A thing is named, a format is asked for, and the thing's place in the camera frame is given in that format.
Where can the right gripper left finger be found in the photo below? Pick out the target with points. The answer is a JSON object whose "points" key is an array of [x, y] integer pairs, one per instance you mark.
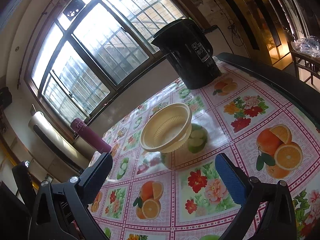
{"points": [[61, 210]]}

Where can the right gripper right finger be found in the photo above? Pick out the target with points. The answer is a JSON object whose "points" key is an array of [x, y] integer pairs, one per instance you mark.
{"points": [[278, 220]]}

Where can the white standing air conditioner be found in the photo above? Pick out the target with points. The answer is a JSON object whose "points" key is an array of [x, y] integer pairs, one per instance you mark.
{"points": [[57, 143]]}

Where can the maroon thermos bottle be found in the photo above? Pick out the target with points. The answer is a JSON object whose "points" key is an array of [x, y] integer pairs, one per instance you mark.
{"points": [[89, 136]]}

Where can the floral fruit plastic tablecloth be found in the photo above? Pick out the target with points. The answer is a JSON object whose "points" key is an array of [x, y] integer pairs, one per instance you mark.
{"points": [[180, 195]]}

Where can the small beige ribbed bowl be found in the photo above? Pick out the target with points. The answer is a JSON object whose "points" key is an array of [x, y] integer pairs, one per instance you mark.
{"points": [[168, 129]]}

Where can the dark wooden side table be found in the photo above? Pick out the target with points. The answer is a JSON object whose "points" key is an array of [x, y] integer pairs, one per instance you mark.
{"points": [[307, 63]]}

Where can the barred window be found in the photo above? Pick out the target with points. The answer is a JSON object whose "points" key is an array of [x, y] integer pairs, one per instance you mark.
{"points": [[88, 50]]}

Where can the white plastic bag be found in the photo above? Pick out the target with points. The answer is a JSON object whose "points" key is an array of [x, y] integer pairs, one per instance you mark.
{"points": [[308, 45]]}

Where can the black electric kettle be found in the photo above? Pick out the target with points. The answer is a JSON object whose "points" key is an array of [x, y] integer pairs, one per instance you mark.
{"points": [[188, 51]]}

